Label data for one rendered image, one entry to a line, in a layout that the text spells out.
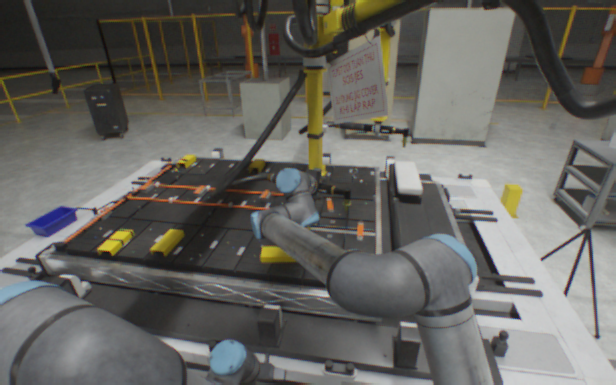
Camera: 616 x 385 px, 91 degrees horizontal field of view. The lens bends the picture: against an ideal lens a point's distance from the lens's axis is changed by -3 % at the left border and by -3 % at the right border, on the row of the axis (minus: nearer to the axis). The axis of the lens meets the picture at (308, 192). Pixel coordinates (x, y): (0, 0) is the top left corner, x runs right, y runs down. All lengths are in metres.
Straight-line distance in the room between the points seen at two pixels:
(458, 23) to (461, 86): 0.93
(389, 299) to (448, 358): 0.18
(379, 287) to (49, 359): 0.44
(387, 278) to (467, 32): 5.32
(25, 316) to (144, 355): 0.14
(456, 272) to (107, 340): 0.54
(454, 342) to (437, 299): 0.09
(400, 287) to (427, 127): 5.38
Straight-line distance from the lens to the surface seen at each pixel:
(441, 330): 0.66
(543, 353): 1.52
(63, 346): 0.44
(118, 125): 7.18
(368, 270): 0.58
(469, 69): 5.80
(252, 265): 1.38
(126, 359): 0.43
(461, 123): 5.97
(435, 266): 0.61
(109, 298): 1.66
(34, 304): 0.50
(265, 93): 5.80
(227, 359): 0.96
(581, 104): 0.74
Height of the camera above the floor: 1.90
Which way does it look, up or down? 28 degrees down
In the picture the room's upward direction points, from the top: 1 degrees counter-clockwise
